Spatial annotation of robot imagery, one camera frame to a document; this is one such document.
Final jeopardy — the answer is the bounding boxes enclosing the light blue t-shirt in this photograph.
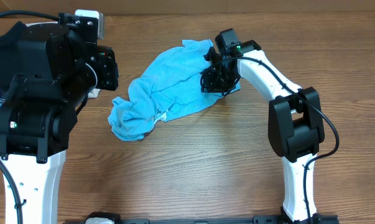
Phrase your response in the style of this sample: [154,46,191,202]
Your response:
[107,39,241,142]

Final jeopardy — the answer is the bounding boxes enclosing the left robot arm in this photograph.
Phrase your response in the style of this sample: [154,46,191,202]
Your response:
[0,19,118,223]

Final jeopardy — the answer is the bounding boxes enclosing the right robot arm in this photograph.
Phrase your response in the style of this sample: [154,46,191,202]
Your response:
[200,29,324,223]

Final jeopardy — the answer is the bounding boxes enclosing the beige folded trousers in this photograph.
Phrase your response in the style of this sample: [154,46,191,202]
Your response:
[25,21,58,27]

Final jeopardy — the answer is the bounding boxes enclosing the black folded garment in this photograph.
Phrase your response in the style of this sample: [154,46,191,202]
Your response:
[0,21,27,103]

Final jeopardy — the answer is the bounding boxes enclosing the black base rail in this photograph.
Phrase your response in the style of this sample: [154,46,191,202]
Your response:
[63,211,340,224]

